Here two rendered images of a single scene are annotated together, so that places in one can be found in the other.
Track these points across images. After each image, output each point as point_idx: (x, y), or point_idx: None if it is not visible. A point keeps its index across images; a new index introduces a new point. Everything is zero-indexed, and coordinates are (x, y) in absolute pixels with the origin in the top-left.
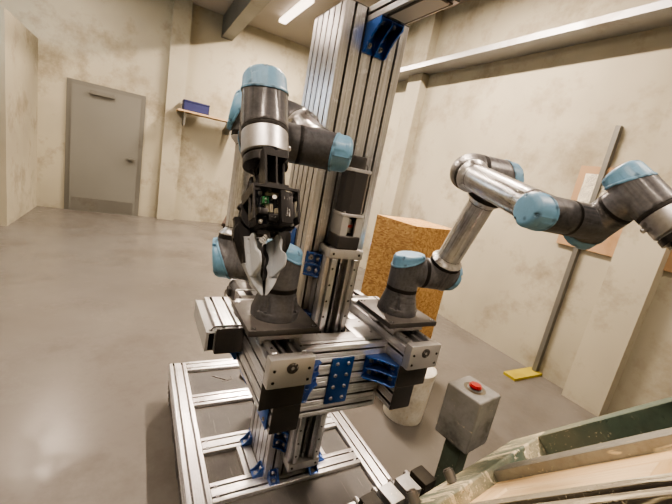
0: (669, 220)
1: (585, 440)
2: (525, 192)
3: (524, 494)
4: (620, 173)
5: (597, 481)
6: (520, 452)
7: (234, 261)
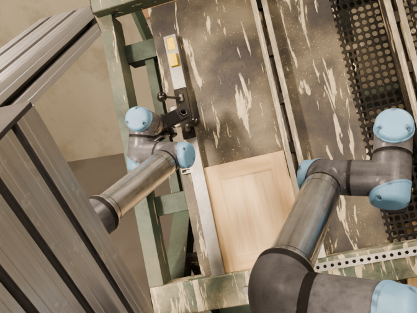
0: (161, 119)
1: (160, 253)
2: (170, 154)
3: (246, 234)
4: (149, 115)
5: (235, 199)
6: (190, 280)
7: None
